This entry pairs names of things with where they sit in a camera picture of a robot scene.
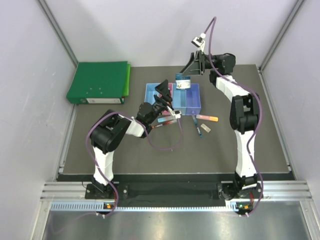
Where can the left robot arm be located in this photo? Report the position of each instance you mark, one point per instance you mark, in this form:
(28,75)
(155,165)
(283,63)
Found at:
(108,132)

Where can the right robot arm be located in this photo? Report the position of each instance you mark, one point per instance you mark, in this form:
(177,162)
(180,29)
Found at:
(244,117)

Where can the purple plastic bin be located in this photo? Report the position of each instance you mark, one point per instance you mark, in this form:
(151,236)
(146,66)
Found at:
(193,100)

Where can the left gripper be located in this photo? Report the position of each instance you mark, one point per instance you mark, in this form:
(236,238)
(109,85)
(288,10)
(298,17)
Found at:
(163,87)

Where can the small clear eraser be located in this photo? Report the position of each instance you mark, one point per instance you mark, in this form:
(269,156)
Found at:
(206,128)

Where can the dark green ring binder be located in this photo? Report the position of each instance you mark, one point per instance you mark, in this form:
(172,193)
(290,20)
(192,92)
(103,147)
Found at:
(99,83)

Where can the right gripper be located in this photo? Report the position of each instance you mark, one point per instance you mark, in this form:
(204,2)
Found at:
(193,68)

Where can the light blue end bin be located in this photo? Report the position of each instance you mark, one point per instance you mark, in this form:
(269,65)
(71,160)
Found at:
(150,91)

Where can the pink orange highlighter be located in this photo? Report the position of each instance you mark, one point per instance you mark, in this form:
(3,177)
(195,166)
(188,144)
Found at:
(207,118)

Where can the blue round tape dispenser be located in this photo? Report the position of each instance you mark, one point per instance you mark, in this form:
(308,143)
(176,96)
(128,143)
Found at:
(182,82)

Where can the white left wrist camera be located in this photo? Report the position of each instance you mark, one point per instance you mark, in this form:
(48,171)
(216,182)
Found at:
(175,114)

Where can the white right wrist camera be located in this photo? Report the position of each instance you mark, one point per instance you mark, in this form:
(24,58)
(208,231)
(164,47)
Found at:
(199,42)

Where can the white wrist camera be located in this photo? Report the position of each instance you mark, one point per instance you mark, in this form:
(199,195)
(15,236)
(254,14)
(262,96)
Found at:
(199,42)
(175,114)

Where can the blue capped glue stick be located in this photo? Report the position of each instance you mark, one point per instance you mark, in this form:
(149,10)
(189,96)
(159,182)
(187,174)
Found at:
(166,118)

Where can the aluminium rail frame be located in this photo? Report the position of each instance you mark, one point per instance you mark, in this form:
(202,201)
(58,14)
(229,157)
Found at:
(286,190)

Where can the light green plastic folder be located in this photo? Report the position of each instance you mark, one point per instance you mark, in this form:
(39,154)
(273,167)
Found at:
(128,73)

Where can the red pen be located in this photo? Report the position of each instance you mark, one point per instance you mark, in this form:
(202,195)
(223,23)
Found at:
(164,123)

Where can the blue pen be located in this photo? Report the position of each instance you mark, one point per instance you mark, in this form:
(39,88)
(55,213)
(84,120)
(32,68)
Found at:
(197,126)

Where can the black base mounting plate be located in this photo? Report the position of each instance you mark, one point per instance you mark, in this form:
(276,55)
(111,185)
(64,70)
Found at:
(174,201)

